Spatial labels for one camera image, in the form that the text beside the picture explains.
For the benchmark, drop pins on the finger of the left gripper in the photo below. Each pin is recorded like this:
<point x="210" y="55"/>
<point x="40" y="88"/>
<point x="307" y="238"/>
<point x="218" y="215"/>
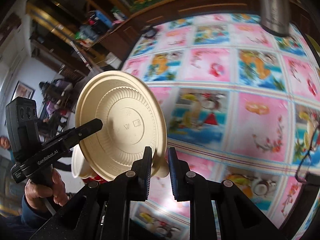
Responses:
<point x="87" y="129"/>

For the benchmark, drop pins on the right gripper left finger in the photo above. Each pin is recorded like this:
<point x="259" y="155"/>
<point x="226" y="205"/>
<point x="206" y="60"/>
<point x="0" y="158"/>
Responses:
<point x="135" y="183"/>

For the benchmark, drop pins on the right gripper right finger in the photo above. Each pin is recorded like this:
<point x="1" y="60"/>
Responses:
<point x="183" y="180"/>

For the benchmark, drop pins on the large beige plastic bowl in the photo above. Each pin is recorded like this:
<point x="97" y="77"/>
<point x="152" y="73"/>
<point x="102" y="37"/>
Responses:
<point x="79" y="166"/>

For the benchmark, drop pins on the beige bowl with lip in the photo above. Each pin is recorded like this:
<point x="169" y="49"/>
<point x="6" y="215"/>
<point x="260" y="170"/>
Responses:
<point x="132" y="119"/>

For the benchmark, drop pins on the person left hand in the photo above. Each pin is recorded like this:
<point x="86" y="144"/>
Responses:
<point x="35" y="193"/>

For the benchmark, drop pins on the small black device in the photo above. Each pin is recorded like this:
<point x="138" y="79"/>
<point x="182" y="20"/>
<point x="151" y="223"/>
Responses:
<point x="149" y="32"/>

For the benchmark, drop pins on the black smartphone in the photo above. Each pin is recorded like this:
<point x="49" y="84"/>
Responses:
<point x="312" y="179"/>

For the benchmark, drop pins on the stainless steel thermos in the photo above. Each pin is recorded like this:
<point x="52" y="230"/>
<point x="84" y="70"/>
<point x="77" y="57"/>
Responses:
<point x="275" y="17"/>

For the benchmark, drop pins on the black tracker camera box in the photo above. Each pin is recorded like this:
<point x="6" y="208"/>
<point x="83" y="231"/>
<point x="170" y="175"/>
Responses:
<point x="21" y="118"/>

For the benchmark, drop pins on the framed wall picture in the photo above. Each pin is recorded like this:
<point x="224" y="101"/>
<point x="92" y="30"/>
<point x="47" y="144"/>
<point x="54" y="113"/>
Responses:
<point x="22" y="90"/>

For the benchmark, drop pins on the purple frame eyeglasses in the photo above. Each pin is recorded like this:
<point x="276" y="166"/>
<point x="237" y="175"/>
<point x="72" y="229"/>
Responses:
<point x="306" y="160"/>

